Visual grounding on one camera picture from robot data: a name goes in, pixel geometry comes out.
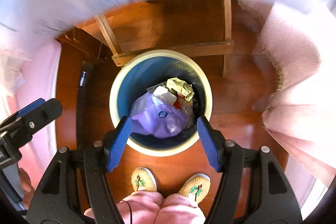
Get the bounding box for wooden bed frame support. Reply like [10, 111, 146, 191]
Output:
[56, 0, 235, 77]

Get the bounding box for left hand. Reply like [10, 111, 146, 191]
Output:
[19, 168, 35, 210]

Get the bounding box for pink fringed blanket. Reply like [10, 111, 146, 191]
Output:
[237, 0, 336, 188]

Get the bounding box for left yellow slipper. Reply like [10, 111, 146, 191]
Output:
[131, 167, 158, 192]

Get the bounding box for yellow slipper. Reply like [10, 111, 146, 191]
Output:
[131, 167, 158, 192]
[178, 173, 211, 204]

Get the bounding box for right yellow slipper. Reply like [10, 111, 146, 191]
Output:
[178, 173, 211, 204]

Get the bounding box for pink pajama legs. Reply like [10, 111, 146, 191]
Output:
[84, 190, 207, 224]

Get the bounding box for red box in bin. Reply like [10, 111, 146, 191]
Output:
[173, 94, 185, 110]

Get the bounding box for purple plastic bag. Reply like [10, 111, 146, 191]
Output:
[130, 93, 186, 139]

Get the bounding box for yellow printed paper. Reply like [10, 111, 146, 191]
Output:
[166, 77, 194, 102]

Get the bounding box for blue trash bin cream rim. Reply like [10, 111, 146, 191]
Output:
[109, 50, 213, 157]

